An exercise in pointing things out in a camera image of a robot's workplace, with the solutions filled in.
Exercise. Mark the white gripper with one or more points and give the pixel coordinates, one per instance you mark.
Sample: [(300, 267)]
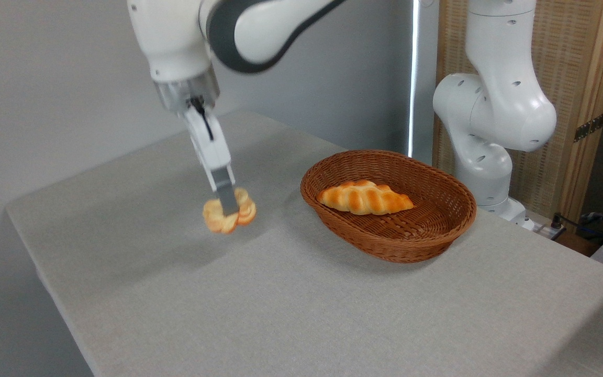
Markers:
[(210, 146)]

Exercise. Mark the round flower-shaped bread bun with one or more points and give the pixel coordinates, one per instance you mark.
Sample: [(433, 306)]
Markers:
[(246, 209)]

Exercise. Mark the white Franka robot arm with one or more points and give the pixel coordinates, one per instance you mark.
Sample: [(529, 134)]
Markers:
[(495, 104)]

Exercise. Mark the long braided bread loaf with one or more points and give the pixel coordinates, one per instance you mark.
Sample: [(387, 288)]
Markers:
[(364, 198)]

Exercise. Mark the brown oval wicker basket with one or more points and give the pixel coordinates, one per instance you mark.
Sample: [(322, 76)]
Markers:
[(427, 230)]

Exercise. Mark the grey tablecloth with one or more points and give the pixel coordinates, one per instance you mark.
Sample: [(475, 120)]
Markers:
[(301, 303)]

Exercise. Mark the white power strip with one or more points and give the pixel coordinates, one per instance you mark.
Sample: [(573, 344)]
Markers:
[(550, 230)]

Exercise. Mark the wooden woven folding screen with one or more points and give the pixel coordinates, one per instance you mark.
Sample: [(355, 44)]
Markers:
[(568, 73)]

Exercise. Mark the dark metal screen hinge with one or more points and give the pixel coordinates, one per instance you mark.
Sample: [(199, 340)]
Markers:
[(588, 128)]

